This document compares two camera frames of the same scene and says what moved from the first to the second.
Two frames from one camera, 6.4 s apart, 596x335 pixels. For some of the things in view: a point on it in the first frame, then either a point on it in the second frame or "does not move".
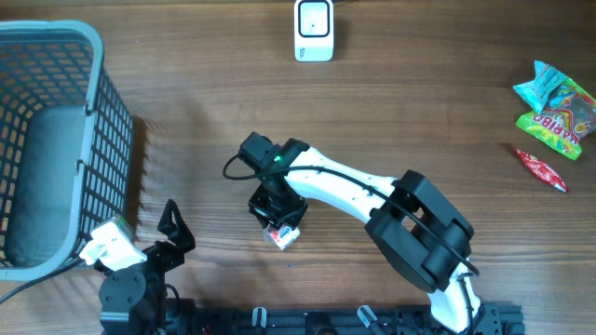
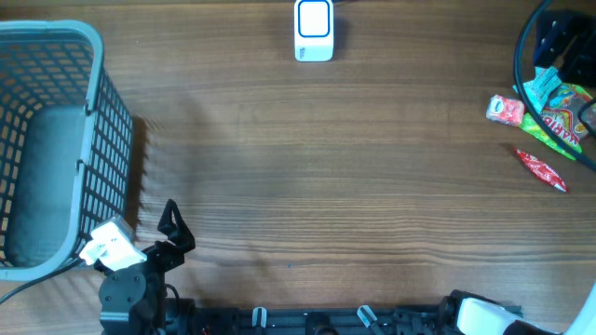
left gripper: [178, 234] does not move
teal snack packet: [537, 89] does not move
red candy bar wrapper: [543, 170] does not move
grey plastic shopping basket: [66, 146] does not move
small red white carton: [284, 234] to [506, 110]
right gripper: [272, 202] to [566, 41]
